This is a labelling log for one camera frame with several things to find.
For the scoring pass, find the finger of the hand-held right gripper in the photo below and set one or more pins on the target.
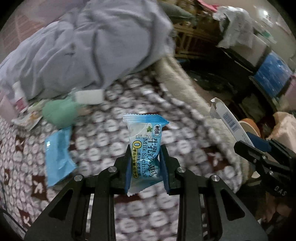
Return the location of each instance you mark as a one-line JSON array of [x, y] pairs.
[[252, 154], [260, 142]]

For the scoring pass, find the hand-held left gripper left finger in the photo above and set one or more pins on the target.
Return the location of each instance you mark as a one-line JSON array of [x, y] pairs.
[[127, 166]]

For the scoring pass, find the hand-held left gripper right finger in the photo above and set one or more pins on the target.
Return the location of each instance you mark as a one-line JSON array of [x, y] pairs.
[[163, 166]]

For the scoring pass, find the blue white snack packet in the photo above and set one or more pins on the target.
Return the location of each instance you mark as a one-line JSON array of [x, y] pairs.
[[143, 139]]

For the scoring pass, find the white teal carton box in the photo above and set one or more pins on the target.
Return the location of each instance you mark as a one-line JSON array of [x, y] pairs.
[[231, 122]]

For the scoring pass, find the orange bowl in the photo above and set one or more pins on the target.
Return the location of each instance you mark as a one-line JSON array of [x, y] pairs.
[[251, 126]]

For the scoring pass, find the peach plastic bag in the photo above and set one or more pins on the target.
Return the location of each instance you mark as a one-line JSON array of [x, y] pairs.
[[284, 129]]

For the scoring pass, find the printed blanket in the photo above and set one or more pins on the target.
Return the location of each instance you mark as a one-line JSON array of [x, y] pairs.
[[104, 129]]

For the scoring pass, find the blue printed box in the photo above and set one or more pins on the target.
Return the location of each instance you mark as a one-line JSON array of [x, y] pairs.
[[270, 74]]

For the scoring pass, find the blue plastic packet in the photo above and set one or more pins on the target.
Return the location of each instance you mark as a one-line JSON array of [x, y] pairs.
[[59, 155]]

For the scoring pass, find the black floor fan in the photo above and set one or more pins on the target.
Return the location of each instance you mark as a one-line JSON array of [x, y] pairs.
[[212, 78]]

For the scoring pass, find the white rectangular box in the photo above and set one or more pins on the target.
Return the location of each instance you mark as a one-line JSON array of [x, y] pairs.
[[89, 96]]

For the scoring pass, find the green plush toy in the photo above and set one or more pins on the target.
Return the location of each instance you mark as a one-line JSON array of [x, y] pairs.
[[60, 112]]

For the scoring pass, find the cream fleece blanket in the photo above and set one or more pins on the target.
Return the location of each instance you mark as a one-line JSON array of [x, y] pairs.
[[180, 76]]

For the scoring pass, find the small white green packet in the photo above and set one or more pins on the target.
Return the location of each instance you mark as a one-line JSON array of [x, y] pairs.
[[30, 117]]

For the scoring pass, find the large white plastic bag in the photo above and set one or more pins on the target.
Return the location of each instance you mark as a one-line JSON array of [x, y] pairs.
[[235, 25]]

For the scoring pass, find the wooden crib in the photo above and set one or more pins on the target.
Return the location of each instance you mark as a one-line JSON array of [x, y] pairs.
[[192, 39]]

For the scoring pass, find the grey-blue duvet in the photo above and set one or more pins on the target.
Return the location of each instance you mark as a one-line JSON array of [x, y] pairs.
[[92, 46]]

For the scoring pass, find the white bottle pink label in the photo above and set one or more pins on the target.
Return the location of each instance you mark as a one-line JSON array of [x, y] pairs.
[[19, 97]]

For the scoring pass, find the red cloth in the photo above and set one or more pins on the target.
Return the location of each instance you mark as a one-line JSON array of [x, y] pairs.
[[208, 4]]

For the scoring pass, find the dark green pillow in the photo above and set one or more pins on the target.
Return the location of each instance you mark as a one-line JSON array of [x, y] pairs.
[[178, 11]]

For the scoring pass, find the pink striped curtain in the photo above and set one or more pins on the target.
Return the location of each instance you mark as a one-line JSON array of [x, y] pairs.
[[25, 25]]

